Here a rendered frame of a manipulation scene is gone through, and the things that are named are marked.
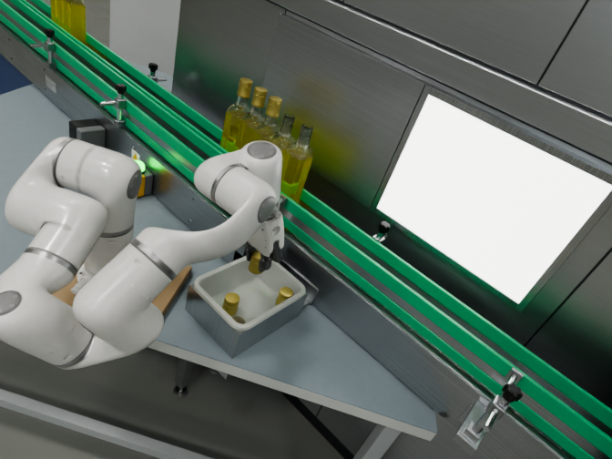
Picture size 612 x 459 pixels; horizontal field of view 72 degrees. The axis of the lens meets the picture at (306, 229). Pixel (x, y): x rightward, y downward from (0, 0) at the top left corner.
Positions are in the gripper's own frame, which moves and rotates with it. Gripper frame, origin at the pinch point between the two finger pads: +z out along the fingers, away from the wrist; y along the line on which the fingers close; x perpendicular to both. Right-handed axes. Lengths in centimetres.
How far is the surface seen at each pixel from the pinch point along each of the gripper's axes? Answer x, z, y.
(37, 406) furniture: 53, 60, 36
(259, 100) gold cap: -25.5, -15.6, 30.1
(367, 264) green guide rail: -18.5, 1.9, -16.4
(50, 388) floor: 49, 82, 53
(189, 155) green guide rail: -8.4, -1.4, 38.2
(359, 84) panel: -41.5, -23.4, 11.5
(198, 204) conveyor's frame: -4.1, 8.1, 29.8
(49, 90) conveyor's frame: -1, 13, 119
